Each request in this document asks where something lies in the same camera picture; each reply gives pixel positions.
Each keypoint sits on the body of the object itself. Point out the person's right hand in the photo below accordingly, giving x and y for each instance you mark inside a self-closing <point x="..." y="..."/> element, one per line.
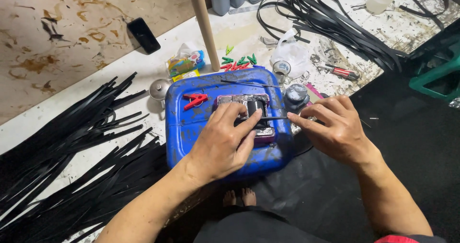
<point x="341" y="131"/>

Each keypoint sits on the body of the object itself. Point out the person's left hand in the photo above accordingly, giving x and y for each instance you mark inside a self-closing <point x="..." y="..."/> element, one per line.
<point x="215" y="146"/>

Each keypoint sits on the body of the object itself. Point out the short black rubber strip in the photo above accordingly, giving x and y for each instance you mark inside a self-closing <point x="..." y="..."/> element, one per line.
<point x="276" y="118"/>

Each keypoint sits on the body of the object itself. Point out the blue plastic jerrycan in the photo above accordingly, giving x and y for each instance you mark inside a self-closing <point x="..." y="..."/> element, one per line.
<point x="187" y="131"/>

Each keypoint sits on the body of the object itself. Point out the pink flat tool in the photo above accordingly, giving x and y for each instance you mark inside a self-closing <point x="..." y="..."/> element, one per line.
<point x="314" y="92"/>

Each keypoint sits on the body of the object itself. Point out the foil-covered metal jig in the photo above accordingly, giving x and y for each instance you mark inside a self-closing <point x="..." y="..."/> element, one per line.
<point x="230" y="100"/>

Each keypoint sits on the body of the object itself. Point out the red plastic clothes peg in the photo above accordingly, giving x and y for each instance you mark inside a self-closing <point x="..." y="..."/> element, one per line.
<point x="196" y="100"/>

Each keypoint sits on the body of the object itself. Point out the person's left foot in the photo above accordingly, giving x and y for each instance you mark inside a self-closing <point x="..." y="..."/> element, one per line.
<point x="229" y="198"/>

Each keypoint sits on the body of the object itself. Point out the person's foot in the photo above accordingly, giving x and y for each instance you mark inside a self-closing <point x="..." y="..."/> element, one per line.
<point x="248" y="197"/>
<point x="229" y="198"/>

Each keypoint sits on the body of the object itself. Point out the grey jerrycan cap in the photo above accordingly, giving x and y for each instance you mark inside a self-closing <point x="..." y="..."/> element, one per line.
<point x="296" y="94"/>

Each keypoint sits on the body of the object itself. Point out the person's right foot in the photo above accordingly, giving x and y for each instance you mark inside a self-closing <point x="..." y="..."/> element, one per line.
<point x="248" y="197"/>

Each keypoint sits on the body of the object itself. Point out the thin black strip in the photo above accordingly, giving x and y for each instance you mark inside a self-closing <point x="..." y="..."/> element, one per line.
<point x="251" y="83"/>

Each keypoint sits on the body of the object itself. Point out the yellow packet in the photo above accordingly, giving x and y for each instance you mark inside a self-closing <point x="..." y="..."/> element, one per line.
<point x="186" y="75"/>

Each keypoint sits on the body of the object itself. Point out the heap of coloured clothes pegs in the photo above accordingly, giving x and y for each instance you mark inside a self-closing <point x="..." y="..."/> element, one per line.
<point x="239" y="62"/>

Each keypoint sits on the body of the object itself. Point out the small labelled glass jar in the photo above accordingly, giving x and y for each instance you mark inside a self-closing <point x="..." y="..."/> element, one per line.
<point x="281" y="68"/>

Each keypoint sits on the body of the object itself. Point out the colourful tissue pack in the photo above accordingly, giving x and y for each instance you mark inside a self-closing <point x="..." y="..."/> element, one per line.
<point x="185" y="61"/>

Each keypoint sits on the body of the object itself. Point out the person's black trousers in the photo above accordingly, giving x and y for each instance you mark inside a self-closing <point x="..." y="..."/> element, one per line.
<point x="251" y="228"/>

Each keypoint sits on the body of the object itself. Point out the white plastic bag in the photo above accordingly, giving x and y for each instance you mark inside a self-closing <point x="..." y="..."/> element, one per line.
<point x="293" y="54"/>

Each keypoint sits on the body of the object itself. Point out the green plastic stool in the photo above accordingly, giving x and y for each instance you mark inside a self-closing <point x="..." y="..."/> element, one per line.
<point x="438" y="77"/>

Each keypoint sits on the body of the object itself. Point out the wooden pole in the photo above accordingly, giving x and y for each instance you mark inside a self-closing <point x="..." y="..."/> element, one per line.
<point x="205" y="23"/>

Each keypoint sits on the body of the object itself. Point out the black smartphone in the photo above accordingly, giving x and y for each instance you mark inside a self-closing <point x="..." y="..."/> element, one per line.
<point x="143" y="35"/>

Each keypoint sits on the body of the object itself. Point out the white plastic cup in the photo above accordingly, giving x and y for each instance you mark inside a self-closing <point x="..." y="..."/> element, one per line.
<point x="379" y="0"/>

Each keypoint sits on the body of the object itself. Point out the metal ruler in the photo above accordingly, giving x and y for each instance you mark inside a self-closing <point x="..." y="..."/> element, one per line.
<point x="246" y="9"/>

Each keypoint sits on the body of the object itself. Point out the pile of long black strips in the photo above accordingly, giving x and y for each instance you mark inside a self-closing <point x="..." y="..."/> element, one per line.
<point x="64" y="146"/>

